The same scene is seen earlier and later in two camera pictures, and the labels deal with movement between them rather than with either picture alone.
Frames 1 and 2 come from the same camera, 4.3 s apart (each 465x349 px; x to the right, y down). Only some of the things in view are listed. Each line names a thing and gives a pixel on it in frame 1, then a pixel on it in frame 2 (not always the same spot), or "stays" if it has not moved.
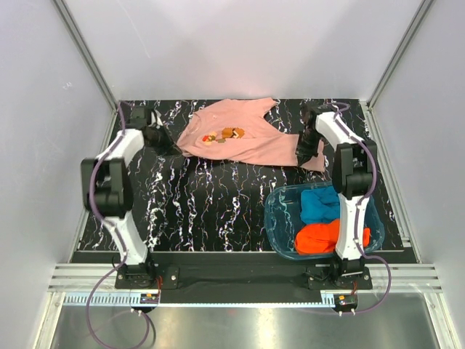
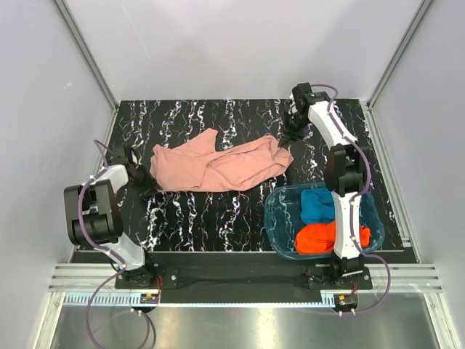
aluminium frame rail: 407,277 stays
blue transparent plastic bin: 282,219 stays
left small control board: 149,298 stays
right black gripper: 304,155 -> 296,134
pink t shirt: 237,130 -> 197,165
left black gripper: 174,149 -> 150,185
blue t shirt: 320,206 stays
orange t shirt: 322,238 stays
